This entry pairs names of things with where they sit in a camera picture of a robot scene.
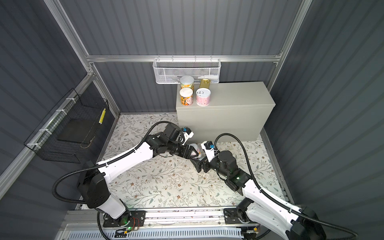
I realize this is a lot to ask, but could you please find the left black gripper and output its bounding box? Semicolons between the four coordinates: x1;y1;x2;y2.
167;141;200;159

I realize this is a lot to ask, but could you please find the pink label can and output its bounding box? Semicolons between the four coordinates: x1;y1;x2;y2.
191;144;202;158

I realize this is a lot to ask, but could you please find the orange label plastic-lid can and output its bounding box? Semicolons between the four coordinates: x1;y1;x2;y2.
180;88;194;106

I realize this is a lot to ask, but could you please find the pink ring-pull can front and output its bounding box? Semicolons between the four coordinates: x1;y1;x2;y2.
196;88;211;107

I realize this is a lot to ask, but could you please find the green yellow plastic-lid can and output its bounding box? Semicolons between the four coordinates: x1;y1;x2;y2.
180;76;195;91

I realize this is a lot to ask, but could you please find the gold rectangular tin can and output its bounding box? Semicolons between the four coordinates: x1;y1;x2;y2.
199;79;211;89

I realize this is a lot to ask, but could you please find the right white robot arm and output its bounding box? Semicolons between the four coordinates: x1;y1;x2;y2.
191;151;327;240

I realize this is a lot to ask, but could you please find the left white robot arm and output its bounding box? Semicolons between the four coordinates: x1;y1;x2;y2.
77;122;199;226

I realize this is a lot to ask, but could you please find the beige metal cabinet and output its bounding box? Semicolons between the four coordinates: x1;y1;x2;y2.
176;82;276;144

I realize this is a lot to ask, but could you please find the black pad in basket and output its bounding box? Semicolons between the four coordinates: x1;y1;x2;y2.
57;119;100;145

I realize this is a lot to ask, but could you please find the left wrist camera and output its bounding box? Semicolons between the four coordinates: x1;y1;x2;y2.
181;127;194;143

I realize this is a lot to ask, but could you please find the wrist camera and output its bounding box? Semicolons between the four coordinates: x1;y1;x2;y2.
181;127;194;143
201;141;215;162

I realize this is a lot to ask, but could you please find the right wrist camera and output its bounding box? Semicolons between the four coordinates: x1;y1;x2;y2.
201;141;215;162

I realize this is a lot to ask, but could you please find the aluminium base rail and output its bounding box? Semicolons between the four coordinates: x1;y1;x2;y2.
59;206;255;231

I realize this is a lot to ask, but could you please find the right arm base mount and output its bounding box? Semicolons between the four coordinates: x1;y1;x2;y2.
223;208;255;225

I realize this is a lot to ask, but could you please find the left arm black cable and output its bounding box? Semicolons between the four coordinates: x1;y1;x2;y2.
51;120;182;205

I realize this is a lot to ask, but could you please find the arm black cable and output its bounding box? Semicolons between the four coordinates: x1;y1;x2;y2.
51;120;182;205
213;132;359;240

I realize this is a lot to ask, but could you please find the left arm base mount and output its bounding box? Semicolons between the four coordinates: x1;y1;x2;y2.
103;211;147;229

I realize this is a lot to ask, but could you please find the white wire basket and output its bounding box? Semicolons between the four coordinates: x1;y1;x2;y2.
153;59;222;84

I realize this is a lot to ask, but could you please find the black wire basket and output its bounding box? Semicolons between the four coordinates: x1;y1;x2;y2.
24;91;109;164

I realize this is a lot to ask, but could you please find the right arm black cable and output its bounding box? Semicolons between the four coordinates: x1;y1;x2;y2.
213;132;359;240

